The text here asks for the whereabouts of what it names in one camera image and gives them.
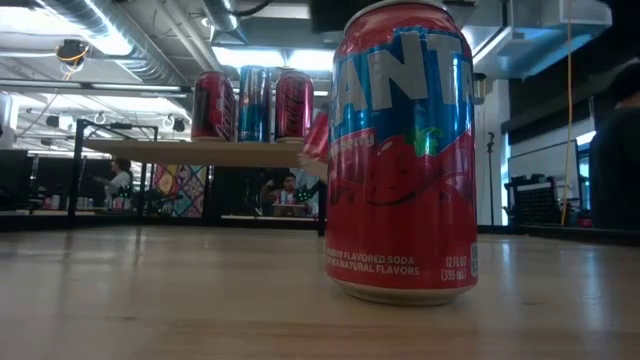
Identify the wooden shelf board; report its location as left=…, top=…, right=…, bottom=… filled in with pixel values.
left=82, top=138, right=307, bottom=169

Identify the blue silver slim can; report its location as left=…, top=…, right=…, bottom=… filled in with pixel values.
left=236, top=64, right=275, bottom=144

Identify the person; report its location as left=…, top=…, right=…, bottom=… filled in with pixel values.
left=94, top=157, right=134, bottom=211
left=588, top=62, right=640, bottom=232
left=259, top=172, right=314, bottom=219

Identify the red Fanta strawberry can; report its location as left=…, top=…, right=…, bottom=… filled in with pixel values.
left=323, top=0, right=480, bottom=307
left=298, top=102, right=332, bottom=169

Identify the black tripod stand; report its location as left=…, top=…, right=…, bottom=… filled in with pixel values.
left=485, top=131, right=497, bottom=227

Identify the colourful patterned panel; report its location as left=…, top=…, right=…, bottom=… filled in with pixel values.
left=152, top=164, right=209, bottom=219

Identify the pink-red slim soda can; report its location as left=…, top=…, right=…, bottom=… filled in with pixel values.
left=274, top=70, right=315, bottom=145

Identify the black monitor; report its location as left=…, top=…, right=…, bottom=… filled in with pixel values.
left=37, top=158, right=116, bottom=207

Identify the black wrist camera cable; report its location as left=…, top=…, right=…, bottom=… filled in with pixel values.
left=232, top=0, right=277, bottom=18

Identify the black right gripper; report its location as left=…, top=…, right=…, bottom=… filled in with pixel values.
left=308, top=0, right=389, bottom=35

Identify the black wire cart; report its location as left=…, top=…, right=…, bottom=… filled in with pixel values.
left=503, top=173, right=576, bottom=227

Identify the dark red soda can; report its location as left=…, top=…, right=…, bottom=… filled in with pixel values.
left=190, top=70, right=238, bottom=143

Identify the black ceiling cable reel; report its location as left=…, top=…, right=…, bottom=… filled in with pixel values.
left=54, top=38, right=91, bottom=69

